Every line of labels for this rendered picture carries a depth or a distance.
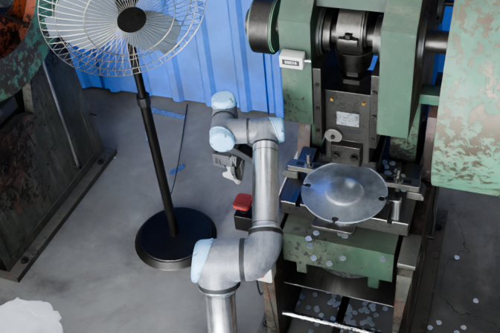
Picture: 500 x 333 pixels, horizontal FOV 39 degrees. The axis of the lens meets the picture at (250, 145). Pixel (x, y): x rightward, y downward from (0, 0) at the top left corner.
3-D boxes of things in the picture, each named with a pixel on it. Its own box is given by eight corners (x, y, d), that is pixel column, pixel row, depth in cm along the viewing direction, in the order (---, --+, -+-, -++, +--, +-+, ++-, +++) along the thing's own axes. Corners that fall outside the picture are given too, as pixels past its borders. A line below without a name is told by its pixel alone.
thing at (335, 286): (396, 308, 255) (396, 307, 254) (284, 282, 268) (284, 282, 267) (415, 225, 284) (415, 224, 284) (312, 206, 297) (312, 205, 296)
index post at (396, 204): (399, 221, 233) (400, 201, 227) (390, 219, 234) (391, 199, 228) (400, 215, 235) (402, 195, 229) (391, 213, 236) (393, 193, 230)
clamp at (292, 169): (327, 183, 249) (327, 163, 242) (282, 176, 254) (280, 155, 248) (331, 172, 253) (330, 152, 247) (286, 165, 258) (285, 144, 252)
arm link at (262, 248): (285, 273, 180) (283, 108, 202) (243, 274, 181) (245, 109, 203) (287, 285, 191) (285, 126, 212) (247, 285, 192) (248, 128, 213)
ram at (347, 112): (367, 172, 226) (369, 99, 206) (321, 165, 230) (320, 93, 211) (377, 138, 238) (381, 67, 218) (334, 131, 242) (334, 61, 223)
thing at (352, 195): (313, 157, 249) (313, 155, 249) (394, 170, 241) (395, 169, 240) (290, 214, 229) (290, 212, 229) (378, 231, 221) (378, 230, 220)
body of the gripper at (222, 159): (222, 152, 233) (218, 124, 225) (246, 157, 230) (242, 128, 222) (213, 167, 227) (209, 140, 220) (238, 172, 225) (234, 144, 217)
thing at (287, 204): (408, 236, 236) (408, 224, 232) (280, 212, 249) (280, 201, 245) (421, 177, 256) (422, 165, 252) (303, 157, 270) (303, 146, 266)
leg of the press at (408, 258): (416, 388, 263) (437, 228, 204) (385, 380, 267) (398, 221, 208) (447, 215, 327) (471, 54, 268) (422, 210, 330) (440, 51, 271)
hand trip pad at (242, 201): (249, 224, 241) (247, 209, 236) (233, 221, 242) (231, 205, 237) (256, 209, 246) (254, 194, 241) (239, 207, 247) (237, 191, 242)
